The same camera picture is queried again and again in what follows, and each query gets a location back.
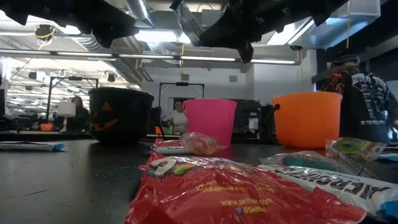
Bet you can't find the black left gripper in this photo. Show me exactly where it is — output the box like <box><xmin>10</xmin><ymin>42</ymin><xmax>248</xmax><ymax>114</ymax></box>
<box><xmin>0</xmin><ymin>0</ymin><xmax>139</xmax><ymax>49</ymax></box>

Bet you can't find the clear bag green candy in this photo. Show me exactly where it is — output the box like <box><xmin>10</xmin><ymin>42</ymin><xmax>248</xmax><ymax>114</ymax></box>
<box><xmin>325</xmin><ymin>136</ymin><xmax>388</xmax><ymax>162</ymax></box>

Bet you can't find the clear bag orange candy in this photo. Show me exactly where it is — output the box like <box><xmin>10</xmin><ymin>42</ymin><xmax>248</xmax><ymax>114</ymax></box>
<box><xmin>180</xmin><ymin>132</ymin><xmax>223</xmax><ymax>156</ymax></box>

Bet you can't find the long ceiling light bar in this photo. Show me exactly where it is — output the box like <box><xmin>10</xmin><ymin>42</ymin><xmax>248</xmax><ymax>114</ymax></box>
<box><xmin>0</xmin><ymin>49</ymin><xmax>302</xmax><ymax>66</ymax></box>

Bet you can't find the yellow cable ceiling reel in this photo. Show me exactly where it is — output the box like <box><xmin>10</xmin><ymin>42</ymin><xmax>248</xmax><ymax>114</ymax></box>
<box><xmin>34</xmin><ymin>24</ymin><xmax>57</xmax><ymax>43</ymax></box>

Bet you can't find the red Skittles candy pack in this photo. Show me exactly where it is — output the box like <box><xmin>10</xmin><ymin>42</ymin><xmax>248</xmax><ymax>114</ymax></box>
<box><xmin>152</xmin><ymin>138</ymin><xmax>229</xmax><ymax>156</ymax></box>
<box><xmin>125</xmin><ymin>154</ymin><xmax>368</xmax><ymax>224</ymax></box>

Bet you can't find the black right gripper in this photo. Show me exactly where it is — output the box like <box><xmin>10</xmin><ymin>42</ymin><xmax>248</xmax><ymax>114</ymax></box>
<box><xmin>198</xmin><ymin>0</ymin><xmax>349</xmax><ymax>64</ymax></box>

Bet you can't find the silver round ventilation duct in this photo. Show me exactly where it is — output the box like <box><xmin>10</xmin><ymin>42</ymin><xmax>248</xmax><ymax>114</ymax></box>
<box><xmin>126</xmin><ymin>0</ymin><xmax>155</xmax><ymax>27</ymax></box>

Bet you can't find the pink plastic bucket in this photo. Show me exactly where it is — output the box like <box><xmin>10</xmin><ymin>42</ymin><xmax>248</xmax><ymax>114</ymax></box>
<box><xmin>182</xmin><ymin>98</ymin><xmax>238</xmax><ymax>147</ymax></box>

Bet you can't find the clear bag teal candy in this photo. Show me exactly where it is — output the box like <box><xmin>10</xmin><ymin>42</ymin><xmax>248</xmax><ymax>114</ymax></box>
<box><xmin>259</xmin><ymin>151</ymin><xmax>379</xmax><ymax>179</ymax></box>

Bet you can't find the black jack-o-lantern bucket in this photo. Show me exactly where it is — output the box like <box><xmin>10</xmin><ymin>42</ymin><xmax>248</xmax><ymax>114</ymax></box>
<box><xmin>88</xmin><ymin>86</ymin><xmax>155</xmax><ymax>144</ymax></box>

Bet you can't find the yellow cord with tag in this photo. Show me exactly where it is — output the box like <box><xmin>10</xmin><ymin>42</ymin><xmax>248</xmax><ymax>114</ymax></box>
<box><xmin>179</xmin><ymin>42</ymin><xmax>185</xmax><ymax>75</ymax></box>

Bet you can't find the person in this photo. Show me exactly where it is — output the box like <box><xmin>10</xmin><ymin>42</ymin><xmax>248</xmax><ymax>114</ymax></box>
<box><xmin>164</xmin><ymin>99</ymin><xmax>188</xmax><ymax>135</ymax></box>
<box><xmin>68</xmin><ymin>95</ymin><xmax>91</xmax><ymax>131</ymax></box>
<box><xmin>316</xmin><ymin>49</ymin><xmax>398</xmax><ymax>144</ymax></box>

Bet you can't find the white shade lamp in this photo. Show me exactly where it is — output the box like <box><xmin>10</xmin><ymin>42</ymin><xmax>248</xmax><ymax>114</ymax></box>
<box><xmin>57</xmin><ymin>101</ymin><xmax>77</xmax><ymax>133</ymax></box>

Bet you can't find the black rectangular frame stand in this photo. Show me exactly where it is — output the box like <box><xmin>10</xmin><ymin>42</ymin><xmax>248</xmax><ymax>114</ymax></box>
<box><xmin>46</xmin><ymin>76</ymin><xmax>100</xmax><ymax>124</ymax></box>
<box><xmin>158</xmin><ymin>82</ymin><xmax>205</xmax><ymax>108</ymax></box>

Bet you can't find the black equipment rack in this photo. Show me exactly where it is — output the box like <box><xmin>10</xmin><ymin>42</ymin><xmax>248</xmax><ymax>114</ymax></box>
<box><xmin>231</xmin><ymin>99</ymin><xmax>262</xmax><ymax>139</ymax></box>

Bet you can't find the orange plastic bucket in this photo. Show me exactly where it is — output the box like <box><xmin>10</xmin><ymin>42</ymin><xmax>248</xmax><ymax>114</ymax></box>
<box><xmin>272</xmin><ymin>91</ymin><xmax>344</xmax><ymax>149</ymax></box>

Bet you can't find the silver rectangular air duct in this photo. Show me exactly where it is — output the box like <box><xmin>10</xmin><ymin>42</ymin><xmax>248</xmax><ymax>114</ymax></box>
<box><xmin>223</xmin><ymin>0</ymin><xmax>382</xmax><ymax>50</ymax></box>

